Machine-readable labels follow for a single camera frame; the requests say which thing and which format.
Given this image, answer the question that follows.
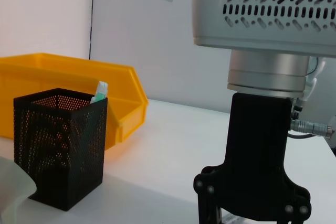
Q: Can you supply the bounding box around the green utility knife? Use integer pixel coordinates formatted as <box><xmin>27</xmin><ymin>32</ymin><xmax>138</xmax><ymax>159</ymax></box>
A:
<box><xmin>90</xmin><ymin>80</ymin><xmax>109</xmax><ymax>104</ymax></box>

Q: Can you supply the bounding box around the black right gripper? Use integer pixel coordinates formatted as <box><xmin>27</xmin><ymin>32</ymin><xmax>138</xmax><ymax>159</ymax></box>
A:
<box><xmin>193</xmin><ymin>92</ymin><xmax>313</xmax><ymax>224</ymax></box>

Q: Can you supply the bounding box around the black mesh pen holder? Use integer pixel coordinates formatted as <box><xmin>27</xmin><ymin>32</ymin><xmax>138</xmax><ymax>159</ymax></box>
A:
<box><xmin>13</xmin><ymin>87</ymin><xmax>109</xmax><ymax>212</ymax></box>

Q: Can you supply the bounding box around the yellow plastic bin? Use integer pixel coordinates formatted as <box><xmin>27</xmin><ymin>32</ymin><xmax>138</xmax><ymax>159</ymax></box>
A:
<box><xmin>0</xmin><ymin>52</ymin><xmax>150</xmax><ymax>152</ymax></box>

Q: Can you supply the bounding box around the green glass fruit plate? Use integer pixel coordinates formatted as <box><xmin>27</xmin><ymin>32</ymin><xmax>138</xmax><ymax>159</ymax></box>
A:
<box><xmin>0</xmin><ymin>155</ymin><xmax>38</xmax><ymax>224</ymax></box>

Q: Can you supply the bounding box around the dark blue furniture edge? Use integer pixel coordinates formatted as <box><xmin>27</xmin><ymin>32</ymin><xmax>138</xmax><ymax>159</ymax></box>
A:
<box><xmin>330</xmin><ymin>129</ymin><xmax>336</xmax><ymax>157</ymax></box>

